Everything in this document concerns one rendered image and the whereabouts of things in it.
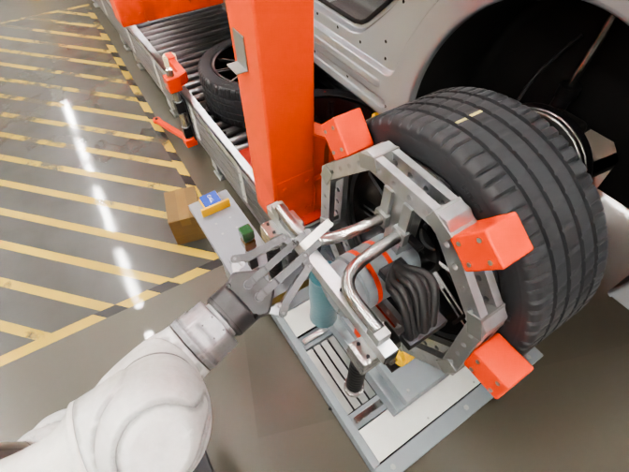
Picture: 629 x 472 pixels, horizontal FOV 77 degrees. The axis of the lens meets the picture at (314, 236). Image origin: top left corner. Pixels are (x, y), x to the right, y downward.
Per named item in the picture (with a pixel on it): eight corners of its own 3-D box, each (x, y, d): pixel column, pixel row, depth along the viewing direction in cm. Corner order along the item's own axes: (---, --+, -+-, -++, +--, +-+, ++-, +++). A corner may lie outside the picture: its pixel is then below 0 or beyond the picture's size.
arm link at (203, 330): (168, 323, 54) (202, 294, 56) (172, 324, 62) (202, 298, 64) (212, 373, 54) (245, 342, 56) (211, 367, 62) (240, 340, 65)
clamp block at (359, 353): (399, 351, 76) (403, 339, 72) (361, 376, 73) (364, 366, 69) (382, 331, 79) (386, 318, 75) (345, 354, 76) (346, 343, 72)
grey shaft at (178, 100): (198, 146, 247) (177, 70, 208) (190, 150, 245) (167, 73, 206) (193, 139, 252) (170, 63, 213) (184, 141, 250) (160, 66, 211)
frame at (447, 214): (453, 384, 104) (549, 269, 61) (435, 399, 102) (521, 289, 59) (335, 245, 132) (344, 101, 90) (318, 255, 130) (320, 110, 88)
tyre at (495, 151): (695, 297, 69) (477, 16, 81) (617, 370, 61) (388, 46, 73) (475, 332, 130) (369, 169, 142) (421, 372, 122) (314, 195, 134)
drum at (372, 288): (417, 288, 99) (431, 256, 88) (348, 331, 92) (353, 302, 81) (382, 250, 106) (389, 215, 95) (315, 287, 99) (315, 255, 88)
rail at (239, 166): (303, 248, 183) (302, 216, 165) (285, 258, 179) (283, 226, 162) (137, 37, 312) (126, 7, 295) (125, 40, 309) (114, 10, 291)
